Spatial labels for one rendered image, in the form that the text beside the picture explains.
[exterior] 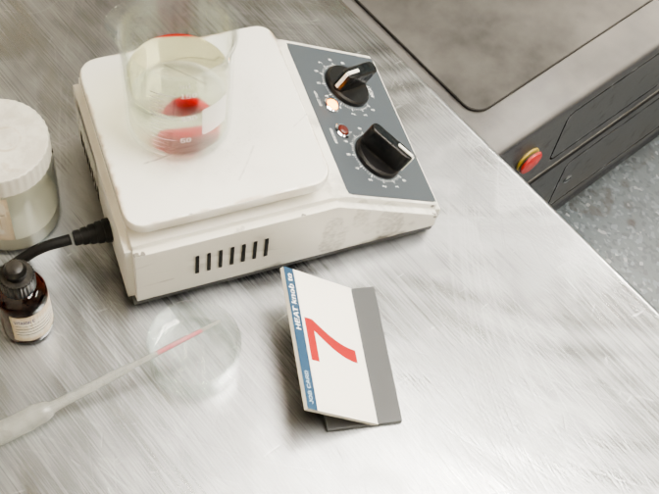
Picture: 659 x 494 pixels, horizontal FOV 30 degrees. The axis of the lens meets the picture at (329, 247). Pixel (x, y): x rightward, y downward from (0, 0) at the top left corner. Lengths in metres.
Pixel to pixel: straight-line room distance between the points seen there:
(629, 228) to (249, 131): 1.10
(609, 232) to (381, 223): 1.02
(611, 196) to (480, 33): 0.45
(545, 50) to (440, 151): 0.60
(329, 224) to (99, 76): 0.16
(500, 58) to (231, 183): 0.74
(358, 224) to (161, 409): 0.16
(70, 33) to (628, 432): 0.45
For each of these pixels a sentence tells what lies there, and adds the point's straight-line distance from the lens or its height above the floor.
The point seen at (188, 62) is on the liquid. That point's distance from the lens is 0.69.
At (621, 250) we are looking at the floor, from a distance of 1.74.
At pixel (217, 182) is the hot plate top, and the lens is 0.69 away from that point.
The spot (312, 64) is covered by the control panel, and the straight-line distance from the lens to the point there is 0.78.
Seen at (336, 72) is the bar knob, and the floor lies 0.80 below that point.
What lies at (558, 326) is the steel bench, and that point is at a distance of 0.78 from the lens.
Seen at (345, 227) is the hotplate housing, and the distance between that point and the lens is 0.74.
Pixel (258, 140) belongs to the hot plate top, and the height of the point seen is 0.84.
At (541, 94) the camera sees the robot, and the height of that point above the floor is 0.36.
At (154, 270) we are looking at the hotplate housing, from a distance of 0.71.
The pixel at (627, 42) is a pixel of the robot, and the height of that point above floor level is 0.36.
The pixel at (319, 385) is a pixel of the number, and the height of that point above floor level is 0.78.
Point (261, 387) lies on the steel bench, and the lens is 0.73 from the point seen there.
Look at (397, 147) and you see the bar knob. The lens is 0.75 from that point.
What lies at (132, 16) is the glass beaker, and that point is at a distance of 0.67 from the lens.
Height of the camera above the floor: 1.42
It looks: 59 degrees down
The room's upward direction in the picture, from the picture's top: 11 degrees clockwise
